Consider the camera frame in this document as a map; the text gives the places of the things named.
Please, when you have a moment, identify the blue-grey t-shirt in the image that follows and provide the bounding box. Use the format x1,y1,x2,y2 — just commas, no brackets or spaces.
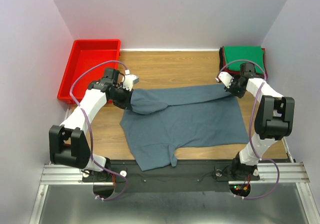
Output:
120,84,249,171

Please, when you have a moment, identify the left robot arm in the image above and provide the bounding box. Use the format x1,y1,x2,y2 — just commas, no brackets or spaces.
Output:
48,68,139,181

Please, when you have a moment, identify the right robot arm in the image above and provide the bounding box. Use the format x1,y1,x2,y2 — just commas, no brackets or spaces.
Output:
217,59,295,179

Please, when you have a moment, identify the black folded t-shirt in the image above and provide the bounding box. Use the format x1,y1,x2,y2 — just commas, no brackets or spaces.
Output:
219,46,269,81

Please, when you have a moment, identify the red folded t-shirt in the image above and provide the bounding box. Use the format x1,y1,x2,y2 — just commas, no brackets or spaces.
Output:
221,47,268,79

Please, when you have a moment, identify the green folded t-shirt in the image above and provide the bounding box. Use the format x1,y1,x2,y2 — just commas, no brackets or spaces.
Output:
223,46,265,71

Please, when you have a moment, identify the red plastic bin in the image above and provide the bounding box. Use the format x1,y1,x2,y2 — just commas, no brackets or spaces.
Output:
57,39,121,104

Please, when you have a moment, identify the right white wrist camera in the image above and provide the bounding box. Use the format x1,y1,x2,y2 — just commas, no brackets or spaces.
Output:
216,71,234,88

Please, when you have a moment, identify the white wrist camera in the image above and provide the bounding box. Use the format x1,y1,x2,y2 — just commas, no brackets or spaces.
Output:
216,71,234,88
120,74,140,91

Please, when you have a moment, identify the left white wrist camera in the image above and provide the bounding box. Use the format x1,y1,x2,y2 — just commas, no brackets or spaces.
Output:
120,74,140,91

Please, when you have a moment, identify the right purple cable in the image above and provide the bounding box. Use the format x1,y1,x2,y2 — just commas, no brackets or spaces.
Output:
216,60,281,201

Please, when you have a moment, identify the purple cable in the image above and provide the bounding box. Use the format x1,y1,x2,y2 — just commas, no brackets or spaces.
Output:
216,60,281,201
69,60,130,202

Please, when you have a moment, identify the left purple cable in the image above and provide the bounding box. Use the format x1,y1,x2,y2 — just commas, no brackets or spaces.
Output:
69,60,130,202

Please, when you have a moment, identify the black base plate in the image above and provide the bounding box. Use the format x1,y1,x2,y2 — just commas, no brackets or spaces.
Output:
82,159,261,194

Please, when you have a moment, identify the aluminium rail frame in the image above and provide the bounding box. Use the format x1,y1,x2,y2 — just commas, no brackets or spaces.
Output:
29,101,320,224

